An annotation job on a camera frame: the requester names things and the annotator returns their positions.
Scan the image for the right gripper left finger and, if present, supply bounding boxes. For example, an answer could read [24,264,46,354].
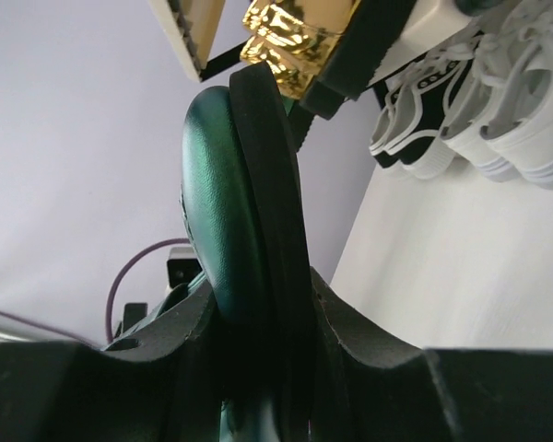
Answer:
[0,275,222,442]

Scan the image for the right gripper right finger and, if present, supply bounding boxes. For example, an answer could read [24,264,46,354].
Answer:
[311,274,553,441]

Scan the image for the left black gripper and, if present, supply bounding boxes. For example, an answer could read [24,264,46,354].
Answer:
[103,285,194,353]

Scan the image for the green pointed shoe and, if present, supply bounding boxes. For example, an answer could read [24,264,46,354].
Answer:
[182,63,315,441]
[453,0,503,17]

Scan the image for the black white sneaker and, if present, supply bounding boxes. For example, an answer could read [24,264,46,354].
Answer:
[368,50,443,174]
[394,40,477,180]

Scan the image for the white sneaker one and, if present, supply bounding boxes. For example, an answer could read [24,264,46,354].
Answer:
[480,3,553,190]
[440,8,549,180]

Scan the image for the gold loafer one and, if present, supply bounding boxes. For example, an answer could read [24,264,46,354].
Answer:
[276,68,370,121]
[240,1,385,79]

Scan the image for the beige black-framed shoe shelf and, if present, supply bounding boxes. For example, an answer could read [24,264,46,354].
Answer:
[149,1,473,145]

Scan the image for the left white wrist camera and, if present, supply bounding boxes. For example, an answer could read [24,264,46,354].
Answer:
[166,245,202,289]

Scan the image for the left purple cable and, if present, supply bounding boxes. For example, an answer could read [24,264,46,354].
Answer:
[0,237,193,344]

